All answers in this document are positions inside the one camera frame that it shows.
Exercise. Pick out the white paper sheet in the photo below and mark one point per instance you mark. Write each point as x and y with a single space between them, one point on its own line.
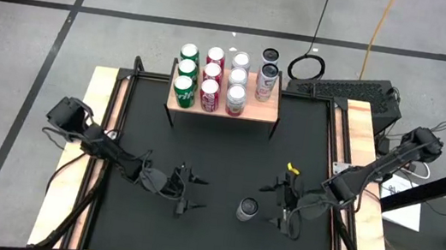
405 214

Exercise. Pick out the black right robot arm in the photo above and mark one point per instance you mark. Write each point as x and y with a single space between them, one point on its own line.
377 169

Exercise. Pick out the red Coca-Cola can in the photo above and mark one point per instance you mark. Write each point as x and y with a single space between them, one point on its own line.
213 71
216 54
209 93

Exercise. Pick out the tall silver Celsius can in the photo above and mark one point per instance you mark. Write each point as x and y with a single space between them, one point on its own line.
247 208
270 55
266 83

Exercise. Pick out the yellow tape tag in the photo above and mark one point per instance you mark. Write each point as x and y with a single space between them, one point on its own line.
293 168

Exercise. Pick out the wooden side board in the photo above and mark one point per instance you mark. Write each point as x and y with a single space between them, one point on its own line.
61 190
366 247

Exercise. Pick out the green Sprite can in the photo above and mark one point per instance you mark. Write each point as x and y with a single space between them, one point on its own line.
183 89
187 67
189 50

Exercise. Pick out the black perforated computer case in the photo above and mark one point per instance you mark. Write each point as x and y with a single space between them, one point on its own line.
339 90

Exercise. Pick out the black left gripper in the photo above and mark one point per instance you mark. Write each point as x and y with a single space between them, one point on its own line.
180 188

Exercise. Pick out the wooden shelf black legs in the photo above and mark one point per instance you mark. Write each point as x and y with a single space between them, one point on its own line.
261 110

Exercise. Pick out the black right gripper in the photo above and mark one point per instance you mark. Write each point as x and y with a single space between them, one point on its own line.
311 206

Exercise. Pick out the black desk edge bar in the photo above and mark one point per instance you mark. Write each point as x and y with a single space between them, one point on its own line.
430 189

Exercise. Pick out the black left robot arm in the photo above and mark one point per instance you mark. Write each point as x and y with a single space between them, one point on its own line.
95 145

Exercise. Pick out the pink white Spindrift can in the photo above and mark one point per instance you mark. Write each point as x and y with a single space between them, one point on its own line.
236 96
241 59
238 75

